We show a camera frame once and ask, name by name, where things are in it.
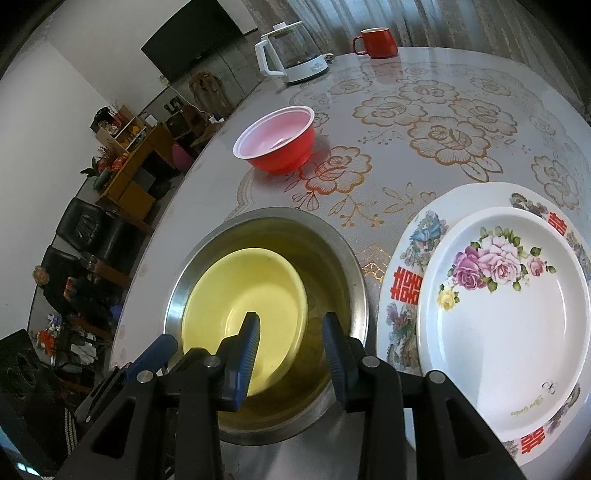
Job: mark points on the white electric glass kettle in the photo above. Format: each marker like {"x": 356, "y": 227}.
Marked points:
{"x": 295, "y": 55}

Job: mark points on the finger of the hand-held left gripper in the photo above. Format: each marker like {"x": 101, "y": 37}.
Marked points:
{"x": 159, "y": 349}

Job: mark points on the red mug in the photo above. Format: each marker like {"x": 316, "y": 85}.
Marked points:
{"x": 378, "y": 44}

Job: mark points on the gold floral table mat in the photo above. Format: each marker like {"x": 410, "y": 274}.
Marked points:
{"x": 415, "y": 115}

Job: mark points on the small floral white plate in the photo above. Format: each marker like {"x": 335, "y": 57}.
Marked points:
{"x": 498, "y": 341}

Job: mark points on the pink stool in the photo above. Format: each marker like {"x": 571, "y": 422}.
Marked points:
{"x": 182, "y": 156}

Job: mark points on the yellow plastic bowl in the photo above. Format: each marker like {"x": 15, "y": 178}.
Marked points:
{"x": 240, "y": 286}

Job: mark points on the carved wooden chair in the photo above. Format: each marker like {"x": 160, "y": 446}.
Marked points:
{"x": 210, "y": 92}

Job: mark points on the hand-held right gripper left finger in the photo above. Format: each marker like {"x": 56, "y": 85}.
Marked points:
{"x": 247, "y": 362}

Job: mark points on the sheer beige curtain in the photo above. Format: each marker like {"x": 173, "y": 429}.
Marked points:
{"x": 438, "y": 18}

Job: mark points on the black flat television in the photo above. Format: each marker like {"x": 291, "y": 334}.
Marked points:
{"x": 194, "y": 41}

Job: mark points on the red plastic bowl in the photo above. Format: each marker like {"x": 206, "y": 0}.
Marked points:
{"x": 277, "y": 143}

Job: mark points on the black leather chair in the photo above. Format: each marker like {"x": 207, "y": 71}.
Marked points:
{"x": 92, "y": 230}
{"x": 64, "y": 281}

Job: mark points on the wooden shelf cabinet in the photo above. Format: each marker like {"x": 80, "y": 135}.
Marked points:
{"x": 134, "y": 170}

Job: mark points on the large patterned white plate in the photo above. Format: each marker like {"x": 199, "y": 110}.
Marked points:
{"x": 401, "y": 286}

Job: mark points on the stainless steel bowl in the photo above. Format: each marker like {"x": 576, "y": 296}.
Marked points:
{"x": 332, "y": 258}

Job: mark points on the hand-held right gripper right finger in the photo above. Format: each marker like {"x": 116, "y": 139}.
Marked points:
{"x": 333, "y": 362}

